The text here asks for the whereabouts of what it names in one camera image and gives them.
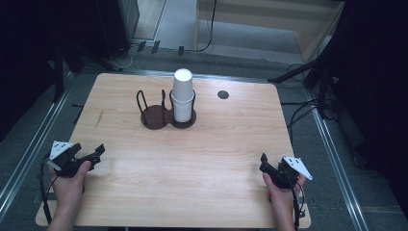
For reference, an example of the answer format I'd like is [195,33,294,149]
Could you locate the dark cabinet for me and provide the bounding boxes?
[95,0,140,61]

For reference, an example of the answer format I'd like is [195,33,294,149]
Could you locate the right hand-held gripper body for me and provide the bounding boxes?
[267,155,314,191]

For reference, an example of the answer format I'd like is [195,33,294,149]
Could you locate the black floor cables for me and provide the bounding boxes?
[280,97,320,143]

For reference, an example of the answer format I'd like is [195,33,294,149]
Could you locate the person's left hand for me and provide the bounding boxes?
[49,161,92,212]

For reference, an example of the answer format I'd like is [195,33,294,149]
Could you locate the white floor cable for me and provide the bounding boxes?
[116,43,135,71]

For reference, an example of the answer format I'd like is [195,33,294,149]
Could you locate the black tripod stand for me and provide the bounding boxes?
[267,56,333,120]

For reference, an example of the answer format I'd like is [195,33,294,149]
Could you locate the white paper cup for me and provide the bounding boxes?
[171,67,194,103]
[169,90,196,124]

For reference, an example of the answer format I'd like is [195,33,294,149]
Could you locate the black wire cup holder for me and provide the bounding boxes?
[136,89,197,131]

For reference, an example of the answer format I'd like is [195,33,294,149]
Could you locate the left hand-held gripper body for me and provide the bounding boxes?
[47,140,97,178]

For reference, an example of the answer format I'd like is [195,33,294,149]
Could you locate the black hanging cable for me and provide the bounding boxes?
[191,0,218,54]

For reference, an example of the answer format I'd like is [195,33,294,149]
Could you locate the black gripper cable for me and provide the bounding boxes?
[38,156,61,226]
[288,178,306,231]

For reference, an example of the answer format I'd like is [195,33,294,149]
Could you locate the metal floor rail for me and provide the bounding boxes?
[0,72,74,215]
[304,90,370,231]

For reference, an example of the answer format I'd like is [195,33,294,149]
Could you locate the person's right hand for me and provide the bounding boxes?
[262,172,308,223]

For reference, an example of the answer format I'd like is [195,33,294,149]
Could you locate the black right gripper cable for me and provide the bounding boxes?
[288,178,306,231]

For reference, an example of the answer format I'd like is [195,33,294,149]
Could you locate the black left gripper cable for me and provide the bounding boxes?
[38,156,61,226]

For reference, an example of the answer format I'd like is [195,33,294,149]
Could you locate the light wooden shelf unit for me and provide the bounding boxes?
[192,0,346,64]

